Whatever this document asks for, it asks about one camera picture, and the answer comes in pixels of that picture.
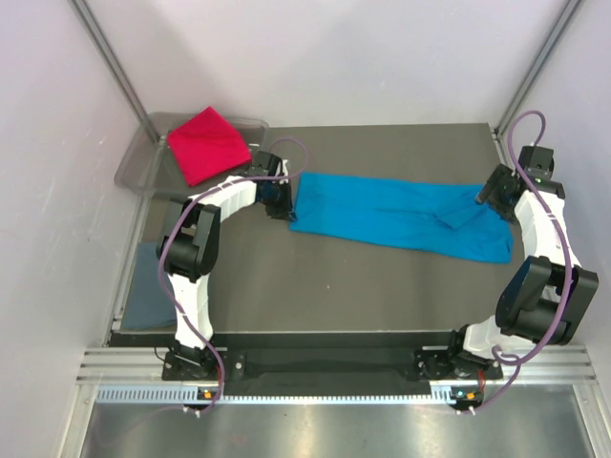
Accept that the bright blue t-shirt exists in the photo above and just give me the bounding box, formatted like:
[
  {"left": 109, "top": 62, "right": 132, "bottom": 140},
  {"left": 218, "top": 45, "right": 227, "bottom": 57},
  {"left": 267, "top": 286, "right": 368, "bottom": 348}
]
[{"left": 290, "top": 173, "right": 514, "bottom": 264}]

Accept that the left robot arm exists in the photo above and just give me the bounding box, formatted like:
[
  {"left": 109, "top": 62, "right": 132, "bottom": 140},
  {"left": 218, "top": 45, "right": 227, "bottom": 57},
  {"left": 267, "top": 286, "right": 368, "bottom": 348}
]
[{"left": 157, "top": 152, "right": 296, "bottom": 381}]

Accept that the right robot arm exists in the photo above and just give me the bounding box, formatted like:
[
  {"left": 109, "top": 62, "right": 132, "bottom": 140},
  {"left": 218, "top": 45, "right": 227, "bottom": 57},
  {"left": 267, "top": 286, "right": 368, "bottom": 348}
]
[{"left": 445, "top": 146, "right": 599, "bottom": 378}]

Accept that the folded red t-shirt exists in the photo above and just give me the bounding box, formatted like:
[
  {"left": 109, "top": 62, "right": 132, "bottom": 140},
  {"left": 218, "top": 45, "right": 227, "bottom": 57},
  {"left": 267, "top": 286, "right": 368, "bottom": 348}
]
[{"left": 167, "top": 107, "right": 251, "bottom": 187}]

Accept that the clear grey plastic bin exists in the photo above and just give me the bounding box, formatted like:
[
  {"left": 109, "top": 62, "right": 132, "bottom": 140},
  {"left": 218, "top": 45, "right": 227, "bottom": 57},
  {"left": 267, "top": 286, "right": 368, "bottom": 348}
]
[{"left": 115, "top": 112, "right": 240, "bottom": 198}]

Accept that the folded dark blue t-shirt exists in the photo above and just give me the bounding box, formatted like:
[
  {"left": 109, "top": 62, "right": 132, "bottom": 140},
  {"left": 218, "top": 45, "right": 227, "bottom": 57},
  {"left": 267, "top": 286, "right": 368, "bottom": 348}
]
[{"left": 121, "top": 242, "right": 177, "bottom": 331}]

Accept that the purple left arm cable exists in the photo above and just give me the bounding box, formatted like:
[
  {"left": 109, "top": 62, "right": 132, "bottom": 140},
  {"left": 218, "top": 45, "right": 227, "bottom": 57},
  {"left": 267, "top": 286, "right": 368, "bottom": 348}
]
[{"left": 157, "top": 136, "right": 309, "bottom": 415}]

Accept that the right corner aluminium post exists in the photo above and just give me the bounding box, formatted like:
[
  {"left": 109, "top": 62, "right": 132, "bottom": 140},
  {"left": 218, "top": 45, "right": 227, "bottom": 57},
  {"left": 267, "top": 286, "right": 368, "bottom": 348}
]
[{"left": 493, "top": 0, "right": 585, "bottom": 138}]

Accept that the corner aluminium post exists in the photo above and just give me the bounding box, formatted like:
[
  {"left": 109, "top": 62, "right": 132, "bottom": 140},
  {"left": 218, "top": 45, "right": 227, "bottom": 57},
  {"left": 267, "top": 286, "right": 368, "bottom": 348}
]
[
  {"left": 493, "top": 0, "right": 585, "bottom": 138},
  {"left": 68, "top": 0, "right": 160, "bottom": 143}
]

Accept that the aluminium rail frame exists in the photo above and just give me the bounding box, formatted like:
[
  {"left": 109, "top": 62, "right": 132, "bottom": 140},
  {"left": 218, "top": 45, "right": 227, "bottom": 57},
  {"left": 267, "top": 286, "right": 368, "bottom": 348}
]
[{"left": 77, "top": 345, "right": 596, "bottom": 387}]

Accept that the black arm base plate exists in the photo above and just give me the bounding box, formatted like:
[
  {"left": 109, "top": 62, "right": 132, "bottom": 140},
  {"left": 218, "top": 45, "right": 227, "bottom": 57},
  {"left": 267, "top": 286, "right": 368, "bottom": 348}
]
[{"left": 163, "top": 347, "right": 502, "bottom": 382}]

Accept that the slotted cable duct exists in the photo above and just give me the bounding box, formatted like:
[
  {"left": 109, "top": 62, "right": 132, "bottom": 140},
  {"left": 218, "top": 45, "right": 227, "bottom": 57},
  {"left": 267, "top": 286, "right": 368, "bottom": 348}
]
[{"left": 95, "top": 385, "right": 480, "bottom": 406}]

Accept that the left corner aluminium post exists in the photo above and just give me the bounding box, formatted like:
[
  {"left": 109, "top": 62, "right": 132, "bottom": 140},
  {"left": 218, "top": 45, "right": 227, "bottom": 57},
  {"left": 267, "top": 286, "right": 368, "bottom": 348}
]
[{"left": 68, "top": 0, "right": 160, "bottom": 143}]

